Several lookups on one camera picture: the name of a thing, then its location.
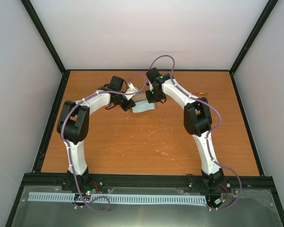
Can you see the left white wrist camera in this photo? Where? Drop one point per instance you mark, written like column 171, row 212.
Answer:
column 131, row 91

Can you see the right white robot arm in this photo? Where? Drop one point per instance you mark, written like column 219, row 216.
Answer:
column 197, row 122

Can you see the brown striped glasses case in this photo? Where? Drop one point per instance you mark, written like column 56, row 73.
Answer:
column 139, row 97

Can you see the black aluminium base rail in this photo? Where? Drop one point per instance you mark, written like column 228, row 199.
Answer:
column 187, row 183

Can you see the light blue cleaning cloth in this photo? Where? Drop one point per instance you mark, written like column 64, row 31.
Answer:
column 143, row 106

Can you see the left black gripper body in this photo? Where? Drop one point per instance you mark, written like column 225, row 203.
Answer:
column 123, row 106

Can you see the light blue slotted cable duct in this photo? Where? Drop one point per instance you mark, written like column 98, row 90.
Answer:
column 124, row 199

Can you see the orange tinted sunglasses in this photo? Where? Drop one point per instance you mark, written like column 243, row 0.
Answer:
column 200, row 94

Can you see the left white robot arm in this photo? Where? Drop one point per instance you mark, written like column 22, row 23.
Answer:
column 73, row 124

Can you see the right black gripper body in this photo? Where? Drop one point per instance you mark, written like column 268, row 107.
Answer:
column 155, row 96

